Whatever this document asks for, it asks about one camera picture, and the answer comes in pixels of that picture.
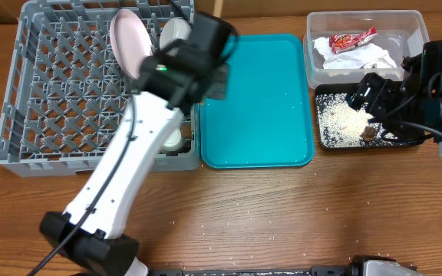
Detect brown food scrap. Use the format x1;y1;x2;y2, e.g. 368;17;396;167
360;126;378;143

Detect white napkin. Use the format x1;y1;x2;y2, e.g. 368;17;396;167
314;38;397;70

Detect white paper cup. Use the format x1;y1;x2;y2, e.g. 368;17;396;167
160;128;185;154

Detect grey-white bowl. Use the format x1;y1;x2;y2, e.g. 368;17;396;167
159;18;192;50

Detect red snack wrapper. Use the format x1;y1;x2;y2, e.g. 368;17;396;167
329;27;378;54

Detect large white round plate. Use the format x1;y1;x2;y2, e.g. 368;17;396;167
110;9;152;79

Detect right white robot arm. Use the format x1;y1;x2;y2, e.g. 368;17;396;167
346;40;442;160

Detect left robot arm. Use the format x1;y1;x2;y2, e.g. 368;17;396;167
30;39;228;275

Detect clear plastic waste bin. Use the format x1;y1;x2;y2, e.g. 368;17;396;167
303;10;429;88

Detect grey plastic dishwasher rack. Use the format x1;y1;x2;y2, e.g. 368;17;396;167
0;0;195;177

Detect black rectangular tray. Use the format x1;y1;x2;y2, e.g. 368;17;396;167
314;81;424;151

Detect teal plastic serving tray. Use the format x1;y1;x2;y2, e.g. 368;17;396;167
200;34;315;169

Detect brown cardboard backdrop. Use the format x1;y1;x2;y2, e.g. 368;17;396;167
0;0;442;24

